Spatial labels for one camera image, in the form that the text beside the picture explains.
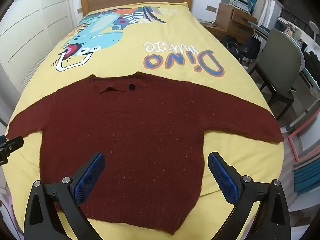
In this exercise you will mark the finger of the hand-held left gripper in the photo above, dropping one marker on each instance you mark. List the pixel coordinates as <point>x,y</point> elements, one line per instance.
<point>2,139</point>
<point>15,143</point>

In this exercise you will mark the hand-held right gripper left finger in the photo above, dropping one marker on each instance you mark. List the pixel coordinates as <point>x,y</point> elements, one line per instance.
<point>88,177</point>

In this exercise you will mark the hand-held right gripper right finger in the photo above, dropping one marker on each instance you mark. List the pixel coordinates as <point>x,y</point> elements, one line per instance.
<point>225,177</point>

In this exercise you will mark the dark red knit sweater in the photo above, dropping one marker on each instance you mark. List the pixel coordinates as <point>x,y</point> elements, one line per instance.
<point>137,130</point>

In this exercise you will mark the stack of foam mats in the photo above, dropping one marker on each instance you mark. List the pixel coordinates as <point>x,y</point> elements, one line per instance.
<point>307,175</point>

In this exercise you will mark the white wardrobe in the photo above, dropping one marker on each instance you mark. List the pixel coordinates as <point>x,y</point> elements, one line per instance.
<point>30,30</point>

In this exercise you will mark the white desk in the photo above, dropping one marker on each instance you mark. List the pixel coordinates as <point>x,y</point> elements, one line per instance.
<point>311,85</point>

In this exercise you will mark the grey chair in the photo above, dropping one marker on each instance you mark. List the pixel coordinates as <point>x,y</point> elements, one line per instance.
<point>277,60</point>

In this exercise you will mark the black bag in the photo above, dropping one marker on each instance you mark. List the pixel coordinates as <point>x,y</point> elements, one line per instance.
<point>232,46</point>

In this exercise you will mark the dark blue bag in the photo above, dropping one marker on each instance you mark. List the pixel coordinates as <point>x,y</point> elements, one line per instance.
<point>252,47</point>

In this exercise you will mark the black jacket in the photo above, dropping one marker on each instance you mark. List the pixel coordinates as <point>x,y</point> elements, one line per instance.
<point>312,62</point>

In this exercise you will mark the wooden nightstand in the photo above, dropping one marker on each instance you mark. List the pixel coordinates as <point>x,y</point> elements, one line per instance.
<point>212,28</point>

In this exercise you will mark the wooden cabinet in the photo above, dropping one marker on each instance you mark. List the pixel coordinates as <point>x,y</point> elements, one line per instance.
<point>230,22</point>

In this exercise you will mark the yellow printed blanket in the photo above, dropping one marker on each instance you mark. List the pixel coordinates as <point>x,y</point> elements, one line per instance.
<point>175,30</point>

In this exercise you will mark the white desk lamp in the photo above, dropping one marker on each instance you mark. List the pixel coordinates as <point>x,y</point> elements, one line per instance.
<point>314,28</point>

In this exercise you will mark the white printer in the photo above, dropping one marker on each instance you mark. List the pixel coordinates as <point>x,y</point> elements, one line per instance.
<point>235,0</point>

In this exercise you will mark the pink frame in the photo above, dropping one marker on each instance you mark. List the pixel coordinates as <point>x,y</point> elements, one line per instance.
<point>293,145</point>

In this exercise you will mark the wall switch plate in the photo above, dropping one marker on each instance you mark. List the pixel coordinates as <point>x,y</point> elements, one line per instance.
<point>211,8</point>

